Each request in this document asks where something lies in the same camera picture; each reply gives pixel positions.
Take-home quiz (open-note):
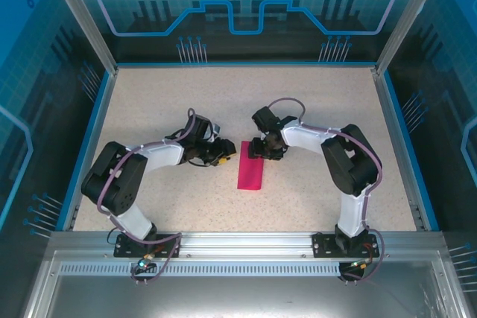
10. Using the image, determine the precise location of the magenta cloth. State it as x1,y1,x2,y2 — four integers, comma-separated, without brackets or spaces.
237,140,265,191

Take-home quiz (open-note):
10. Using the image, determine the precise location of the grey metal tray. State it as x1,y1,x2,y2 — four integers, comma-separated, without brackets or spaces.
20,249,473,318

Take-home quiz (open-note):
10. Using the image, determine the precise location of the aluminium mounting rail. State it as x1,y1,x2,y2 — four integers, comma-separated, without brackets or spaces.
49,231,447,260

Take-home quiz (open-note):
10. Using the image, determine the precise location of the slotted metal cable duct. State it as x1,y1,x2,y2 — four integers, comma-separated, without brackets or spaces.
58,262,346,278

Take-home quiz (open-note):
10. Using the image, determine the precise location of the blue-edged aluminium side rail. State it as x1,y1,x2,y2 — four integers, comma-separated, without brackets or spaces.
54,68,119,232
371,66,441,232

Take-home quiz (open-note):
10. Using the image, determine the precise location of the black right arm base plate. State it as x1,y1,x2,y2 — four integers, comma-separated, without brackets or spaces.
312,232,378,258

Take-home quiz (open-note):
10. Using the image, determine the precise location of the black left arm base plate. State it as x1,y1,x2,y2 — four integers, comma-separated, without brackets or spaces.
113,233,183,258

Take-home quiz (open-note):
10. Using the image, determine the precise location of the brass cable connector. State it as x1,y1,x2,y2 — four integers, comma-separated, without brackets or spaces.
349,258,374,271
136,252,157,271

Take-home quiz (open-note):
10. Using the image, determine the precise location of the aluminium frame post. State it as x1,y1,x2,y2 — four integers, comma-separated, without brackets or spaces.
40,0,120,75
373,0,451,75

